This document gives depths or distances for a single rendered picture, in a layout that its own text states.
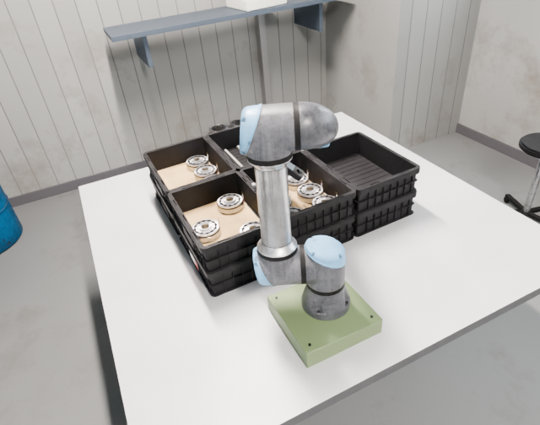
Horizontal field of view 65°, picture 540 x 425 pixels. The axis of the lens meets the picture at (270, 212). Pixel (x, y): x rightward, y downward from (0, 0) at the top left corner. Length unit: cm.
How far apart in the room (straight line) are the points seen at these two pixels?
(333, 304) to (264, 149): 53
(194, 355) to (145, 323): 23
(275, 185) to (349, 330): 50
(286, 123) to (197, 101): 288
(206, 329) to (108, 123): 259
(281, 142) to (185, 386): 74
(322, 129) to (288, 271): 42
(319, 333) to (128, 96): 282
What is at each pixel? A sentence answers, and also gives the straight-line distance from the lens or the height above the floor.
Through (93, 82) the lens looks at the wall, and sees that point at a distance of 364.
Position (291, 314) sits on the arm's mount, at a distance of 135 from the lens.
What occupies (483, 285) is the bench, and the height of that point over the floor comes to 70.
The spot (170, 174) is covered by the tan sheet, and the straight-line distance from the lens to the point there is 201.
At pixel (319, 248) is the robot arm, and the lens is 122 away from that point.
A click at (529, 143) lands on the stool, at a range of 287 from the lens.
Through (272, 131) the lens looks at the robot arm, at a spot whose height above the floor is 136.
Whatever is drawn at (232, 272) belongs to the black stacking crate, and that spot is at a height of 78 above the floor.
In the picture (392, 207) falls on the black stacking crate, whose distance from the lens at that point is 175.
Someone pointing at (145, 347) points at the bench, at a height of 70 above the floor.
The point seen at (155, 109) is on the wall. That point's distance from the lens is 377.
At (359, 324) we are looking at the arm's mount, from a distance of 133.
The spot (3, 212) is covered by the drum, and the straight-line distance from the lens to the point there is 343.
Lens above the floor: 178
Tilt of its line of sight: 35 degrees down
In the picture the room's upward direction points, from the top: 6 degrees counter-clockwise
